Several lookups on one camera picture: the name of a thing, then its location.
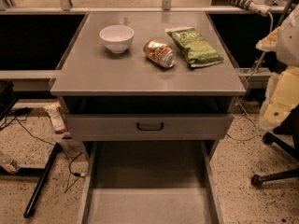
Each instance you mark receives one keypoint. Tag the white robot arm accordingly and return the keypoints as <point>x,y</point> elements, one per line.
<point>282,92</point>

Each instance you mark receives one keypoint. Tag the snack package on floor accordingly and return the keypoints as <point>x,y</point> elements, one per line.
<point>56,119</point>

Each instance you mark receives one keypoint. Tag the black metal stand leg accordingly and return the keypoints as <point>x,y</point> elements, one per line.
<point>31,206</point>

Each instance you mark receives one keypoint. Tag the grey upper drawer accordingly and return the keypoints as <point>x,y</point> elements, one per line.
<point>123,127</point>

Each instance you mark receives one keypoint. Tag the orange soda can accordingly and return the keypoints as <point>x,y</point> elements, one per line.
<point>160,53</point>

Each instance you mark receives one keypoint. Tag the clear plastic bottle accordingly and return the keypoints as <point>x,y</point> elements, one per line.
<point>8,163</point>

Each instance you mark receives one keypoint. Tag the open grey middle drawer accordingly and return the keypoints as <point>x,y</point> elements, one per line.
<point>165,182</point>

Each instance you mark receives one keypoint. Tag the black drawer handle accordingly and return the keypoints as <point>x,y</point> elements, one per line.
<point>149,127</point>

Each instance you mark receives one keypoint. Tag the white ceramic bowl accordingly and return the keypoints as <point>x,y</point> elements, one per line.
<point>117,38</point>

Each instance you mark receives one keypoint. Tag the green chip bag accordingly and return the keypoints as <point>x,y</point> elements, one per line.
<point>198,53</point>

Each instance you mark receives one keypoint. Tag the white power strip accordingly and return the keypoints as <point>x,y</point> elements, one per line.
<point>255,6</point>

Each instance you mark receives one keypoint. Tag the grey drawer cabinet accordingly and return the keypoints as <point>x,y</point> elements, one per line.
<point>95,80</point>

